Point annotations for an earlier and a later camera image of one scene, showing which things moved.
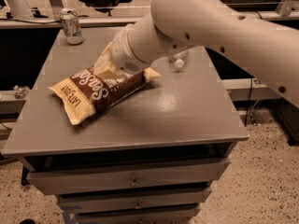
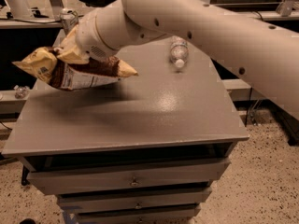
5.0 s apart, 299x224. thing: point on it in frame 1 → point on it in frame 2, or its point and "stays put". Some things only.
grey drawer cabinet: (152, 157) stays put
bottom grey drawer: (174, 216) stays put
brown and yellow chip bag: (91, 91) → (60, 74)
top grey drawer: (57, 181) stays put
